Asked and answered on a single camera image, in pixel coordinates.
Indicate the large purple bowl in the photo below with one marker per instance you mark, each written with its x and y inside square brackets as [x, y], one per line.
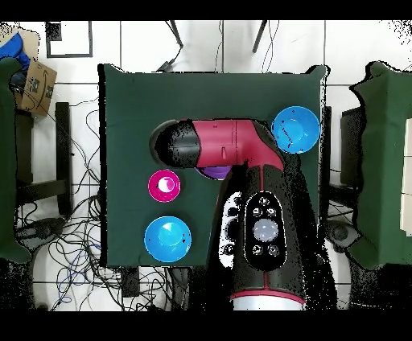
[215, 172]

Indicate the crimson small bowl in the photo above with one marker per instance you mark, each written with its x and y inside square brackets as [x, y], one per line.
[164, 186]

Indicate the large blue bowl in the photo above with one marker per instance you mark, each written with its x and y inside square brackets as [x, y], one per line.
[167, 239]
[297, 129]

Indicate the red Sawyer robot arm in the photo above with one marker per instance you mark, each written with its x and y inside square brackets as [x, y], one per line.
[225, 141]

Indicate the dark green tablecloth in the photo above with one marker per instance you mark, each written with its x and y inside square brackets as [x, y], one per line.
[161, 96]

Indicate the black power adapter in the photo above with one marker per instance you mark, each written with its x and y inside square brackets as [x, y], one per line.
[165, 66]

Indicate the black power brick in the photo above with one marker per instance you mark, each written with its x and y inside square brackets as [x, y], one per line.
[130, 281]

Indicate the black tripod leg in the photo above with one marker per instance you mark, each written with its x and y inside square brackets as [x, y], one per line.
[260, 35]
[176, 33]

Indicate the black equipment box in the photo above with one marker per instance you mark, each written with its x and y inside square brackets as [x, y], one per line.
[352, 144]

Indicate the grey stand base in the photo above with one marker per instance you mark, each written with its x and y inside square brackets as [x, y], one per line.
[342, 233]

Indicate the green cloth covered table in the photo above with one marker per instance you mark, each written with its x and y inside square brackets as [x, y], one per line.
[383, 161]
[6, 161]

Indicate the cardboard box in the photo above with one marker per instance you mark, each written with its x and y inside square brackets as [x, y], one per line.
[37, 87]

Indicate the blue cloth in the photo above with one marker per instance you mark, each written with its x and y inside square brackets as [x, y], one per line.
[13, 48]

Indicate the black bench frame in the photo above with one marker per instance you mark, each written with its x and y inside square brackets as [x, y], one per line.
[62, 144]

